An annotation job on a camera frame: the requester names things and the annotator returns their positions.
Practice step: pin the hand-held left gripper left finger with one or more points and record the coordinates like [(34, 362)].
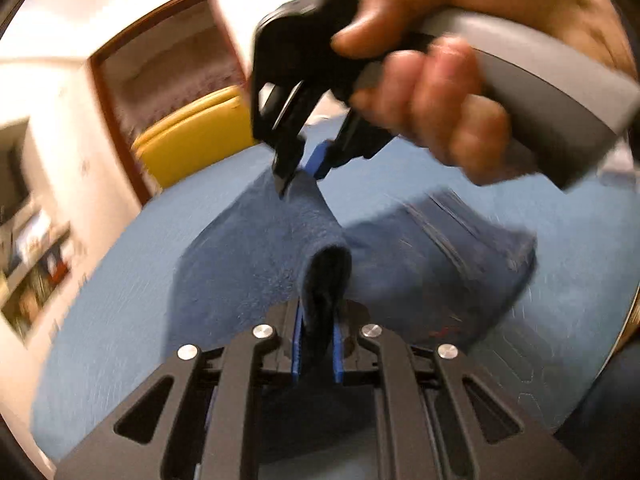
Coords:
[(298, 345)]

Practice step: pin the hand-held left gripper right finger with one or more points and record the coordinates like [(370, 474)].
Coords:
[(338, 355)]

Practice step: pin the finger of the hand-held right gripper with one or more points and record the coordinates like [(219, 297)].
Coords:
[(320, 157), (286, 160)]

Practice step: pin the blue denim pants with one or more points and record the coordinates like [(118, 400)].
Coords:
[(240, 260)]

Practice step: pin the person's right hand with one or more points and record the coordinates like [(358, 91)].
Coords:
[(440, 90)]

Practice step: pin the yellow cushion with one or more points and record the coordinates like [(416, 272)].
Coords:
[(200, 135)]

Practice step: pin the blue quilted bed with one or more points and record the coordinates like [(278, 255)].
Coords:
[(100, 335)]

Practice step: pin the white shelf cabinet with drawers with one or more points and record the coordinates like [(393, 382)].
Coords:
[(35, 255)]

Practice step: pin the dark cloth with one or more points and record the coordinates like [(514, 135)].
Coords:
[(605, 410)]

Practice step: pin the dark wooden frame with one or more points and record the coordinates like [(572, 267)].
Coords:
[(107, 100)]

